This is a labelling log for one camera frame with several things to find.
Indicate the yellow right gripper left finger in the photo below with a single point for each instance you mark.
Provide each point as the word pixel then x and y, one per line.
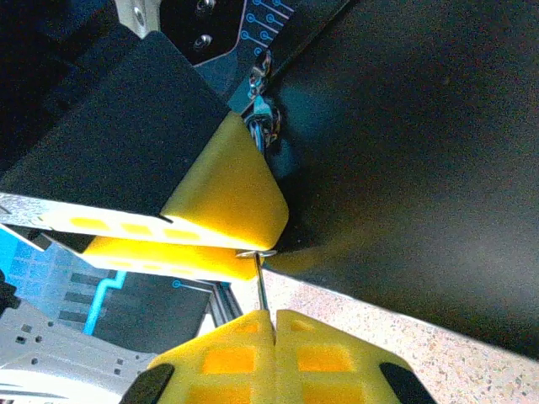
pixel 227 362

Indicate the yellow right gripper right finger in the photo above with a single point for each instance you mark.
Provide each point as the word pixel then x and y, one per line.
pixel 324 362

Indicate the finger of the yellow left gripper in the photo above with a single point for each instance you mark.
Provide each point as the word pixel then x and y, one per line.
pixel 177 261
pixel 227 189

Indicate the small silver key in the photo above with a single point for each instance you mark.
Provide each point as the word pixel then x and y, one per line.
pixel 261 282

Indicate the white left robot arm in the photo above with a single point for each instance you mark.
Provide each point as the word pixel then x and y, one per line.
pixel 63 357

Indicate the large black box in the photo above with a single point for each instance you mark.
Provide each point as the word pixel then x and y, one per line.
pixel 400 168

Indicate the aluminium frame post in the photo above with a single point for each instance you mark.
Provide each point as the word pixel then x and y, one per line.
pixel 225 305

